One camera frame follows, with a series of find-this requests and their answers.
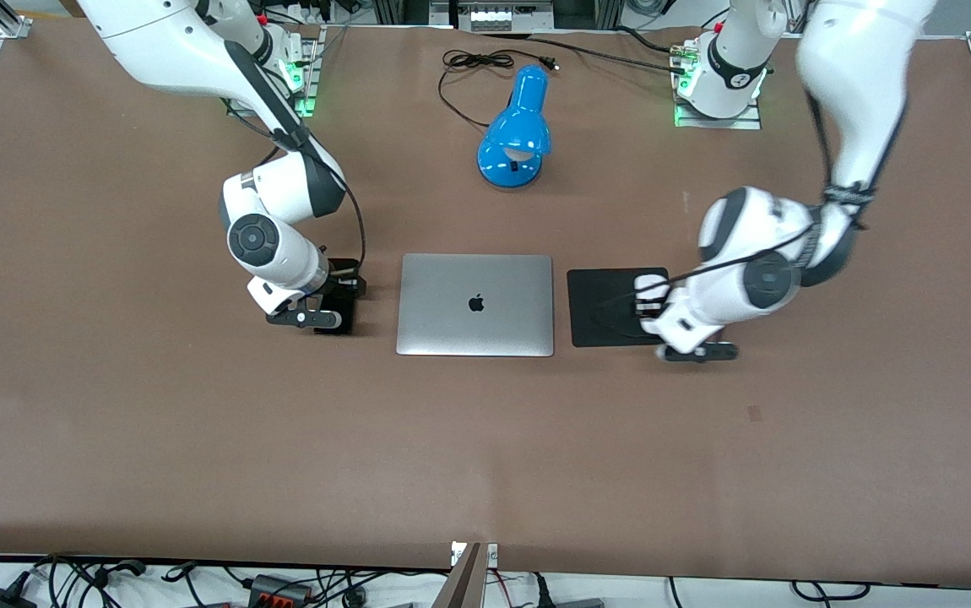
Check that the black power adapter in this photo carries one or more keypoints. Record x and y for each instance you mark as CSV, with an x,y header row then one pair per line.
x,y
2,598

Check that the black mouse pad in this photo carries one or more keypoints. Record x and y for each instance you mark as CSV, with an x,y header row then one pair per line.
x,y
599,308

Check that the black smartphone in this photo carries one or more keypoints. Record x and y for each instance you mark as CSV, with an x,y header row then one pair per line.
x,y
335,322

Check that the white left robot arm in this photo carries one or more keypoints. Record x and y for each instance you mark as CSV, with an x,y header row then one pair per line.
x,y
857,76

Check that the blue desk lamp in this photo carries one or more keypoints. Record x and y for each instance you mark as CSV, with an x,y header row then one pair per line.
x,y
515,135

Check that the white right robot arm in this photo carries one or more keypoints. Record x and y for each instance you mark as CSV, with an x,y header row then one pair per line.
x,y
190,42

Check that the grey power strip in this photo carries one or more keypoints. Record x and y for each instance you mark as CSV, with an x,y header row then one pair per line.
x,y
509,18

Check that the white computer mouse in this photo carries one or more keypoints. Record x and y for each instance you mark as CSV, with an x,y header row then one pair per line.
x,y
651,283

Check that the silver closed laptop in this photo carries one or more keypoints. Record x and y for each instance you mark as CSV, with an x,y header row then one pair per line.
x,y
474,304

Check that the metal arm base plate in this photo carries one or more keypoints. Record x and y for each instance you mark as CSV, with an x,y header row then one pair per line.
x,y
310,76
747,122

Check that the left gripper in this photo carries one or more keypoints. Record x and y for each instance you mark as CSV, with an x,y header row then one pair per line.
x,y
653,292

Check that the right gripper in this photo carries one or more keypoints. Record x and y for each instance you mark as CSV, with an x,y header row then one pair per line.
x,y
342,291

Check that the black box with red connectors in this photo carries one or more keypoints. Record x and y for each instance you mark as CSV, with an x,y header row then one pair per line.
x,y
281,588

